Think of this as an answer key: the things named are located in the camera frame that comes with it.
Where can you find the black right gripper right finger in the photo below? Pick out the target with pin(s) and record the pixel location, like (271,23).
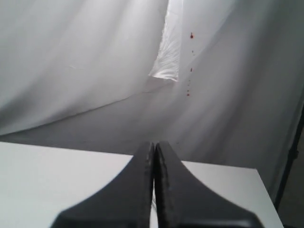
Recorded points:
(182,201)

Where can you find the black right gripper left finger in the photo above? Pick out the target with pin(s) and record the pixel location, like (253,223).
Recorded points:
(125,202)

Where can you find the black metal stand pole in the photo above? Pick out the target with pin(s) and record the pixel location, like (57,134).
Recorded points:
(292,155)

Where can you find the white backdrop cloth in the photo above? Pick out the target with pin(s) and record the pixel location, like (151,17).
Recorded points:
(221,80)

